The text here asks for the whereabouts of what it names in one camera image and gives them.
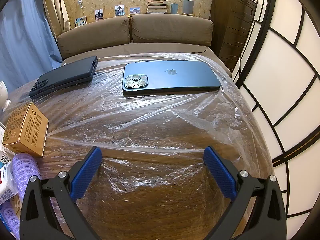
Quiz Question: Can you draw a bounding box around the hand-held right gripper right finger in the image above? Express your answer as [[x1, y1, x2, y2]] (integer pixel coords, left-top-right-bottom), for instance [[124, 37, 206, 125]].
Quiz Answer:
[[203, 146, 288, 240]]

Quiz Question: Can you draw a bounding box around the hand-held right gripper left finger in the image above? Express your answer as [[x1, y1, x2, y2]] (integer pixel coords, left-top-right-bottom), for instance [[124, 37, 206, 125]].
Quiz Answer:
[[19, 146, 103, 240]]

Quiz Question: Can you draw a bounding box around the blue white tissue pack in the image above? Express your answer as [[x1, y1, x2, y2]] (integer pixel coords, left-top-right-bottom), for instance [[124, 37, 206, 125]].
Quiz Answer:
[[0, 161, 18, 205]]

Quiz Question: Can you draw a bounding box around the teal label dental floss box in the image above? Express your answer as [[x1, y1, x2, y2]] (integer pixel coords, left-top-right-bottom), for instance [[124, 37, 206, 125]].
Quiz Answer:
[[0, 151, 14, 168]]

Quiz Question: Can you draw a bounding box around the purple hair roller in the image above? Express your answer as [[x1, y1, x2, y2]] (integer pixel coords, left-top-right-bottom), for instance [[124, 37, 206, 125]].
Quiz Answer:
[[0, 200, 20, 239], [12, 153, 42, 203]]

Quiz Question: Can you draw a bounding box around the crumpled beige paper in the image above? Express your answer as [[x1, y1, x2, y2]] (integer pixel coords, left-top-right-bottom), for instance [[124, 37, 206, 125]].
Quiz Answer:
[[10, 194, 25, 217]]

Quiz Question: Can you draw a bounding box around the brown cardboard box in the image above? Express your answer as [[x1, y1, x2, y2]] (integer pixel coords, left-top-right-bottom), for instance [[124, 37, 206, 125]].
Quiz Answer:
[[2, 102, 49, 158]]

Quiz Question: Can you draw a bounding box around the clear plastic table sheet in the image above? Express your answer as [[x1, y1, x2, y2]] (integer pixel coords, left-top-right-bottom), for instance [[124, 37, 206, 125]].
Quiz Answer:
[[0, 52, 273, 240]]

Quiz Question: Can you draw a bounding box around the black cased smartphone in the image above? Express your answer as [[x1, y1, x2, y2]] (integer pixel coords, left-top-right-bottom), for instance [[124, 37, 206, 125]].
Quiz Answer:
[[29, 55, 98, 100]]

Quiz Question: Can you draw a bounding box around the blue smartphone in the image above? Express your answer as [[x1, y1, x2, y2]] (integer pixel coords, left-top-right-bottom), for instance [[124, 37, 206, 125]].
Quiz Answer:
[[122, 60, 221, 97]]

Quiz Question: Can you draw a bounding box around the black framed paper screen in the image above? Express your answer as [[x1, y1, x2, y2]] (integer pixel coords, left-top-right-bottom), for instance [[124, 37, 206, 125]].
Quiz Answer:
[[231, 0, 320, 240]]

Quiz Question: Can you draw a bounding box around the white footed cup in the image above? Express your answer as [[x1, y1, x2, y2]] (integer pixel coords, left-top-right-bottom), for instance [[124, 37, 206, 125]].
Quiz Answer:
[[0, 81, 10, 112]]

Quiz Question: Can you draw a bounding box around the brown sofa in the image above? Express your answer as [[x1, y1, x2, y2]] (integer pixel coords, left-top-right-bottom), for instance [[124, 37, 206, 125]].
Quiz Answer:
[[57, 14, 233, 77]]

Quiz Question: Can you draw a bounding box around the brown sofa back cushion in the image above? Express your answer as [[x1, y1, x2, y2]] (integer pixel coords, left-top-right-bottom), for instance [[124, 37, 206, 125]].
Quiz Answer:
[[132, 14, 214, 47], [57, 17, 132, 59]]

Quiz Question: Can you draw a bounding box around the blue curtain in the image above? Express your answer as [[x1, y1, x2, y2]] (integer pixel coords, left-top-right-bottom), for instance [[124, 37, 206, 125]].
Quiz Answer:
[[0, 0, 63, 95]]

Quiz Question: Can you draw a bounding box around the dark wooden cabinet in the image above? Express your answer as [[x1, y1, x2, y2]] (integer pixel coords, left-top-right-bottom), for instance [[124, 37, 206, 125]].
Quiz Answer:
[[210, 0, 258, 72]]

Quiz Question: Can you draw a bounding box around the grey cylinder speaker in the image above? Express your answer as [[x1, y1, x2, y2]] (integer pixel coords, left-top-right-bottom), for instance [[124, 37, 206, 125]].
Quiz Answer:
[[182, 0, 195, 15]]

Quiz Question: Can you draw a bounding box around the beige curtain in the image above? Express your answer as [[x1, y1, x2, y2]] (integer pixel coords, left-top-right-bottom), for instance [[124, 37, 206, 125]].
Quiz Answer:
[[41, 0, 70, 34]]

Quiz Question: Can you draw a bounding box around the stack of books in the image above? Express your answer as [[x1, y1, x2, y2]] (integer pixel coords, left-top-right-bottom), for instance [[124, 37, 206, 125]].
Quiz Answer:
[[147, 0, 171, 14]]

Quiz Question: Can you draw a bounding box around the black cable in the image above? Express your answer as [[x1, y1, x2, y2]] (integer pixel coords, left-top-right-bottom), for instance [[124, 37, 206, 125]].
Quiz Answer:
[[187, 46, 212, 54]]

